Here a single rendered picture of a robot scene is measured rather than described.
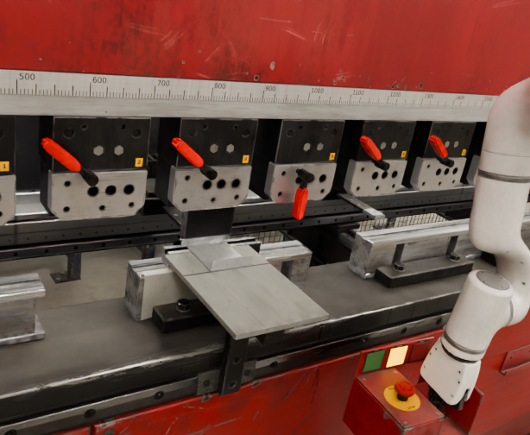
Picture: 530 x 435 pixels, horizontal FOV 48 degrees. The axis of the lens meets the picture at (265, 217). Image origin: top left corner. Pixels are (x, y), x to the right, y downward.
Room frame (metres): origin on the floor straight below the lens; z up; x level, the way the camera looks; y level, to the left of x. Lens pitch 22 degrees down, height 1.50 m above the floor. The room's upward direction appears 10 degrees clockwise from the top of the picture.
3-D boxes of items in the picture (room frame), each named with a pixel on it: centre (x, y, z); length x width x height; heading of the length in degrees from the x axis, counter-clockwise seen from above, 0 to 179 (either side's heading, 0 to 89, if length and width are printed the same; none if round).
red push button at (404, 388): (0.96, -0.33, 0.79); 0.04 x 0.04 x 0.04
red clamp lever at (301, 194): (1.07, -0.06, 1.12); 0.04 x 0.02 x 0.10; 36
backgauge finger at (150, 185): (1.16, 0.20, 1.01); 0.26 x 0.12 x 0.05; 36
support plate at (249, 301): (0.91, 0.02, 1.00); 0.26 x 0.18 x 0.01; 36
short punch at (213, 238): (1.03, 0.11, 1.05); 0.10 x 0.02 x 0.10; 126
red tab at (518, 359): (1.51, -0.81, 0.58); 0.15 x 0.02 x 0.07; 126
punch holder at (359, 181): (1.25, -0.20, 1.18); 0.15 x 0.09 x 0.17; 126
